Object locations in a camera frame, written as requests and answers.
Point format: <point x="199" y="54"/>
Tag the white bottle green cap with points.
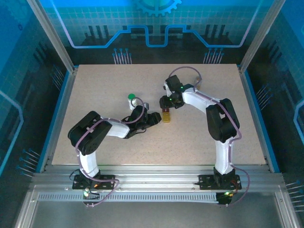
<point x="131" y="96"/>

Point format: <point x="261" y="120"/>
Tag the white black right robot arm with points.
<point x="223" y="154"/>

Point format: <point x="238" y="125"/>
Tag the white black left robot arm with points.
<point x="116" y="129"/>

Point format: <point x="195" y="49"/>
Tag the blue table edge strip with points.
<point x="61" y="99"/>
<point x="256" y="99"/>

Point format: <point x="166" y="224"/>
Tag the small lit circuit board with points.
<point x="226" y="194"/>
<point x="86" y="192"/>

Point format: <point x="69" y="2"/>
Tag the grey metal shelf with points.
<point x="152" y="216"/>

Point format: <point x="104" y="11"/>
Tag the blue printed back panel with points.
<point x="107" y="14"/>

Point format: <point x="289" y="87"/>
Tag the blue printed side panel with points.
<point x="14" y="71"/>
<point x="292" y="71"/>

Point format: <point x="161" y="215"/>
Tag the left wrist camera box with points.
<point x="146" y="105"/>

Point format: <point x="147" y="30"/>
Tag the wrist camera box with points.
<point x="168" y="89"/>
<point x="146" y="105"/>

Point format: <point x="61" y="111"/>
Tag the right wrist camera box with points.
<point x="168" y="89"/>

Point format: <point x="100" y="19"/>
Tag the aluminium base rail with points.
<point x="154" y="174"/>

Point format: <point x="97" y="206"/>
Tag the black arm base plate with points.
<point x="206" y="181"/>
<point x="107" y="178"/>

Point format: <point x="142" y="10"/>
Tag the aluminium side rail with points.
<point x="67" y="99"/>
<point x="249" y="99"/>

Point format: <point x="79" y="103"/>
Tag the aluminium frame post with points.
<point x="258" y="38"/>
<point x="56" y="38"/>

